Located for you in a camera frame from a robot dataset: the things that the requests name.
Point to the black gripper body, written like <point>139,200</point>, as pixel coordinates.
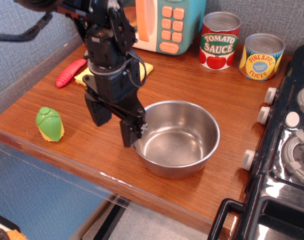
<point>117,87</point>

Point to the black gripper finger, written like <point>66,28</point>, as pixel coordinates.
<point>98,112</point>
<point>130,132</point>

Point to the stainless steel pot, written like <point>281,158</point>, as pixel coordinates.
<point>179,139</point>

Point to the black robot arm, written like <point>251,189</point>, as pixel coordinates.
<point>102,25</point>

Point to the folded yellow cloth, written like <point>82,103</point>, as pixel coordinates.
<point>148,68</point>

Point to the toy corn green husk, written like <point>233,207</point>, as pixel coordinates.
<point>49,124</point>

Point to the toy microwave teal and white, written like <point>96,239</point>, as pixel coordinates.
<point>165,26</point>

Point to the tomato sauce can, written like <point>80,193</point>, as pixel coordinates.
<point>219,38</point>

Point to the white stove knob front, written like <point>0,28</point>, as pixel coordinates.
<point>247,160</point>

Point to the white stove knob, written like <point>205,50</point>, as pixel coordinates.
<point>263,115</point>
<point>247,160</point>
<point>270,95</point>

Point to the white stove knob middle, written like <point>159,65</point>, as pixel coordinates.
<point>263,115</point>

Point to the white stove knob back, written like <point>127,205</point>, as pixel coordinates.
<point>270,95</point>

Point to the orange fuzzy object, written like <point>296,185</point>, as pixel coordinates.
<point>11,235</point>

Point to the pineapple slices can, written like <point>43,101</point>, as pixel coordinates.
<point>261,56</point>

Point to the black toy stove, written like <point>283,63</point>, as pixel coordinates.
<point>274,193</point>

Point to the spoon with red handle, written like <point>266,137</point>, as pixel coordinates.
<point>68,73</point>

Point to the black oven door handle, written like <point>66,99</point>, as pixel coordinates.
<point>227,205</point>

